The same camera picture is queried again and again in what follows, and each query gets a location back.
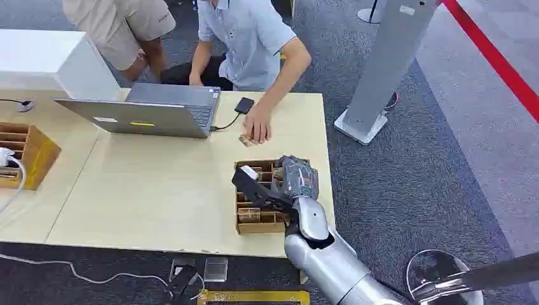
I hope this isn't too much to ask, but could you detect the brown card in box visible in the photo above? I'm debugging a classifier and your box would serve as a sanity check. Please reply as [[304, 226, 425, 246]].
[[237, 208, 263, 224]]

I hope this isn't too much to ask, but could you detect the yellow floor frame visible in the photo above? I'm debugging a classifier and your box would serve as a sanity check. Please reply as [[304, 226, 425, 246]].
[[196, 289, 311, 305]]

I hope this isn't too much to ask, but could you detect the round stanchion base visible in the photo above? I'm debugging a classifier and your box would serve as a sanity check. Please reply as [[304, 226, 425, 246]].
[[357, 0, 389, 25]]

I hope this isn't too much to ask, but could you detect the black external drive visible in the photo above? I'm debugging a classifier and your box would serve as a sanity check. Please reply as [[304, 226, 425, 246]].
[[234, 97, 256, 115]]

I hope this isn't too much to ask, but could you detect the black puck with cable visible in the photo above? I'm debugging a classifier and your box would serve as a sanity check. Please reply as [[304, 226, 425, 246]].
[[0, 98, 36, 113]]

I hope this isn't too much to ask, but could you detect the wooden card box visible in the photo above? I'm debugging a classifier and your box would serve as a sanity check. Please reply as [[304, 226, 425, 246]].
[[234, 158, 313, 235]]

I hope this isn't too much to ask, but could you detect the person in pale blue shirt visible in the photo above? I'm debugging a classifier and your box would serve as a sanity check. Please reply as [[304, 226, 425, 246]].
[[188, 0, 313, 146]]

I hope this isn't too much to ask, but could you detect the red kiosk cable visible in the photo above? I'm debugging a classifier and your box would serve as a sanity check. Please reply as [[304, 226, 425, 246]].
[[384, 91, 400, 112]]

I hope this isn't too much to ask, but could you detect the person in beige shirt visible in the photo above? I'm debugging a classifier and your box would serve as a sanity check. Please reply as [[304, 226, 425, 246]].
[[62, 0, 177, 83]]

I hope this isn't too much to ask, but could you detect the grey floor plate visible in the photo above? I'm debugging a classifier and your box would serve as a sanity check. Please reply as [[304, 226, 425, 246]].
[[203, 257, 229, 283]]

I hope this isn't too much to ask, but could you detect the person's left hand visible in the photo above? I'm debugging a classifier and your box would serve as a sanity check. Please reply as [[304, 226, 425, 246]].
[[243, 107, 273, 146]]

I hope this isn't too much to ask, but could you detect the red barrier belt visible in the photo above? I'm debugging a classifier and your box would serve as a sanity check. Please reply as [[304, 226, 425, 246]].
[[441, 0, 539, 124]]

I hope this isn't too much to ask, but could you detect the black floor device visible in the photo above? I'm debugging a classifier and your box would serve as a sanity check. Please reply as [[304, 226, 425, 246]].
[[165, 264, 200, 305]]

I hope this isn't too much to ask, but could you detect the black drive cable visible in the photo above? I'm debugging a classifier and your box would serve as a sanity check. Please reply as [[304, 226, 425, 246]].
[[209, 112, 242, 133]]

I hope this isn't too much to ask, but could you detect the white floor cable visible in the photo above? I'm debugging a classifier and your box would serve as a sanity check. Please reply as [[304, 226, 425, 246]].
[[0, 253, 170, 291]]

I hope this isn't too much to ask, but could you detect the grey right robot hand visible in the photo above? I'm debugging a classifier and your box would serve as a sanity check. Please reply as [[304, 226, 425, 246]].
[[271, 155, 320, 203]]

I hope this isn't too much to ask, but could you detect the chrome stanchion base with pole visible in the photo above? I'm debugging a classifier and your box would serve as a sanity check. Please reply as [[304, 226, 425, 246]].
[[406, 249, 539, 305]]

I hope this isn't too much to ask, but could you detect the wooden slotted box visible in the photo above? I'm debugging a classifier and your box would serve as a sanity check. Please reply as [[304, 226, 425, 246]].
[[0, 122, 62, 191]]

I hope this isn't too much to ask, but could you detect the white plug with cable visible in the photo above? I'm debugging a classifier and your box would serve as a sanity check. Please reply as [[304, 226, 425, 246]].
[[0, 147, 27, 215]]

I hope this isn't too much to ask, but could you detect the grey kiosk stand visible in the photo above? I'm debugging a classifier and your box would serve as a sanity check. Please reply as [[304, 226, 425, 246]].
[[333, 0, 440, 147]]

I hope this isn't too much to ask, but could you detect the white box cabinet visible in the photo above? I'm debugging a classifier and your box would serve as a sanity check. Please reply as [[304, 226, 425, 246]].
[[0, 29, 121, 102]]

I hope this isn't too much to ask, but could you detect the grey laptop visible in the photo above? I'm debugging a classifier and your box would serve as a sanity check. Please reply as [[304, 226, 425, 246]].
[[53, 83, 222, 140]]

